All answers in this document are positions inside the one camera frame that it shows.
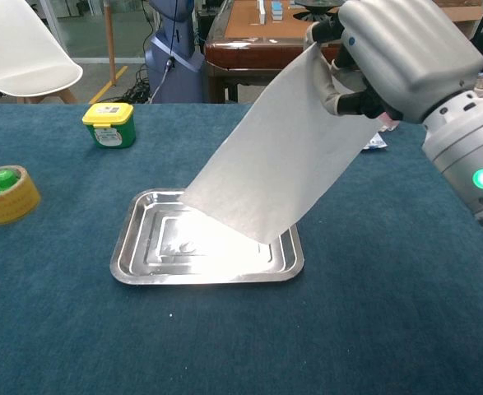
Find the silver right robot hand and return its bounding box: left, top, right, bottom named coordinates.
left=304, top=0, right=483, bottom=124

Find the white paper sheet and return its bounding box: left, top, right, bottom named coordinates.
left=179, top=42, right=384, bottom=244

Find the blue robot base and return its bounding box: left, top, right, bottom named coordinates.
left=144, top=0, right=206, bottom=104

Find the stainless steel tray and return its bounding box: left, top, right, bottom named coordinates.
left=109, top=188, right=305, bottom=286

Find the dark teal carpeted table surface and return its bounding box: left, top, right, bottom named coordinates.
left=0, top=102, right=483, bottom=395

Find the cardboard box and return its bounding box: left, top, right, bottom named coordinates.
left=434, top=0, right=483, bottom=40

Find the blue white toothpaste tube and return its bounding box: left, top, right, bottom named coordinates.
left=362, top=130, right=388, bottom=151

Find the black mahjong table dial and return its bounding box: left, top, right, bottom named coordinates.
left=293, top=0, right=343, bottom=22

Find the brown mahjong table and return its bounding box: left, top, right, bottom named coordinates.
left=203, top=0, right=368, bottom=105

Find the wooden pole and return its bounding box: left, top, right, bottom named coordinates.
left=104, top=0, right=118, bottom=86

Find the green jar yellow lid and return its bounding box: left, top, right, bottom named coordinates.
left=81, top=102, right=137, bottom=150

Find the white shell chair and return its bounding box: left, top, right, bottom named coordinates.
left=0, top=0, right=84, bottom=105

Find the yellow tape roll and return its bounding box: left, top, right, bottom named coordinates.
left=0, top=165, right=42, bottom=226

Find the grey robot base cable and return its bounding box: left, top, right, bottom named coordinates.
left=148, top=0, right=181, bottom=104

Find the black floor cable bundle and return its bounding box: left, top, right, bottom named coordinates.
left=123, top=63, right=156, bottom=104

